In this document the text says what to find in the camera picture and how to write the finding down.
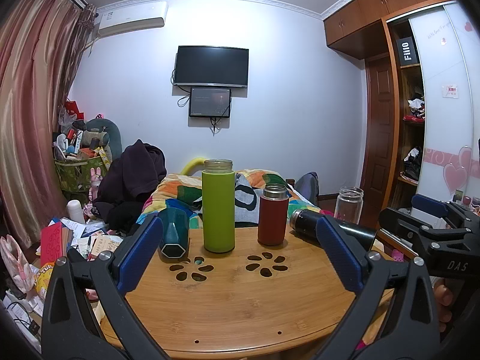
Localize pile of papers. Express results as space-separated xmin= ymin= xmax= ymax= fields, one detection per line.
xmin=52 ymin=217 xmax=126 ymax=264

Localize yellow foam tube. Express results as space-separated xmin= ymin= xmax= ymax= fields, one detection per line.
xmin=181 ymin=156 xmax=207 ymax=177

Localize pile of dark clothes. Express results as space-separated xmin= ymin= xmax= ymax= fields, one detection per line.
xmin=92 ymin=139 xmax=168 ymax=234

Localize black wall television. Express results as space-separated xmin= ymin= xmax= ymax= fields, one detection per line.
xmin=173 ymin=45 xmax=250 ymax=89

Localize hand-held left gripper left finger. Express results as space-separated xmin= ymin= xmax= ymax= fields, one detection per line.
xmin=40 ymin=214 xmax=173 ymax=360

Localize pink patterned bag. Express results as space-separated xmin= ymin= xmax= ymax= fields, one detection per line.
xmin=0 ymin=234 xmax=37 ymax=294

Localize red gift bag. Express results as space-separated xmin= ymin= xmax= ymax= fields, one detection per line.
xmin=63 ymin=99 xmax=85 ymax=121

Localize person's right hand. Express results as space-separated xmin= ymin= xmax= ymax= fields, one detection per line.
xmin=434 ymin=283 xmax=457 ymax=334

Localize red patterned box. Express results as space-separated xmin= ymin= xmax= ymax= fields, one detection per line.
xmin=40 ymin=221 xmax=65 ymax=268

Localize small black wall monitor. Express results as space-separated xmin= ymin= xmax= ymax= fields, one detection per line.
xmin=188 ymin=86 xmax=232 ymax=118

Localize red cup with steel rim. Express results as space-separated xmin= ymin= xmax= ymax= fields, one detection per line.
xmin=257 ymin=183 xmax=289 ymax=247

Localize clear glass cup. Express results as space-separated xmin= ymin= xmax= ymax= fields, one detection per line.
xmin=333 ymin=186 xmax=365 ymax=226

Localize brown wooden door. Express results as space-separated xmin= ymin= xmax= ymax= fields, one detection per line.
xmin=361 ymin=54 xmax=401 ymax=211

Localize yellow snack packet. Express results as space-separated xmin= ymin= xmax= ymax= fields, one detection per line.
xmin=33 ymin=262 xmax=57 ymax=301

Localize dark teal faceted cup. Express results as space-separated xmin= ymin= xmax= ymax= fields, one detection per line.
xmin=158 ymin=208 xmax=190 ymax=260

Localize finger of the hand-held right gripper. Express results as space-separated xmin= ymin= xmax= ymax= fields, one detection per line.
xmin=378 ymin=207 xmax=445 ymax=267
xmin=411 ymin=194 xmax=480 ymax=235

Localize white bottle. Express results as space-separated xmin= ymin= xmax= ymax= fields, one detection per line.
xmin=66 ymin=199 xmax=86 ymax=226

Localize colourful patchwork blanket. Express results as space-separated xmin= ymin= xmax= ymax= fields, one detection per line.
xmin=137 ymin=168 xmax=324 ymax=233

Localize dark grey backpack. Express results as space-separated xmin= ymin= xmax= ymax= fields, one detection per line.
xmin=294 ymin=171 xmax=320 ymax=208

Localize wooden overhead cabinets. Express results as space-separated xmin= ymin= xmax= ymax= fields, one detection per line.
xmin=323 ymin=0 xmax=455 ymax=60

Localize pink bunny toy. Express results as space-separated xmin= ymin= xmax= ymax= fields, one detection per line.
xmin=89 ymin=166 xmax=104 ymax=200

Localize black cup with steel rim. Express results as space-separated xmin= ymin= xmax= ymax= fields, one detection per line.
xmin=289 ymin=208 xmax=377 ymax=250

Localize black box with white print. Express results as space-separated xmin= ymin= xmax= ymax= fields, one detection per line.
xmin=395 ymin=36 xmax=419 ymax=68

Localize grey green pillow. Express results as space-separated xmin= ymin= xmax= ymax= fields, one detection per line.
xmin=84 ymin=118 xmax=123 ymax=159

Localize black clothes on shelf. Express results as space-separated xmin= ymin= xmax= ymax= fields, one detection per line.
xmin=403 ymin=146 xmax=423 ymax=181

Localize tall green cup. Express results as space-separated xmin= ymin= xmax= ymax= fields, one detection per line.
xmin=202 ymin=159 xmax=236 ymax=253

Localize white air conditioner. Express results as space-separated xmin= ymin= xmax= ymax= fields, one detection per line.
xmin=96 ymin=1 xmax=169 ymax=38

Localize pink striped curtain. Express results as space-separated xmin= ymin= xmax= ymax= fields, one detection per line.
xmin=0 ymin=0 xmax=97 ymax=250

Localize red and white clothes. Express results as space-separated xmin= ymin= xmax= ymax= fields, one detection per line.
xmin=406 ymin=97 xmax=427 ymax=119

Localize white heart-print wardrobe door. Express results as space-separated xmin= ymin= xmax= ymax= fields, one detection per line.
xmin=408 ymin=0 xmax=480 ymax=212

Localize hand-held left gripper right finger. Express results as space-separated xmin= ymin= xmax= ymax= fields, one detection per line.
xmin=313 ymin=215 xmax=441 ymax=360

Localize green storage basket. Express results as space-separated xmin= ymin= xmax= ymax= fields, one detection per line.
xmin=54 ymin=155 xmax=110 ymax=196

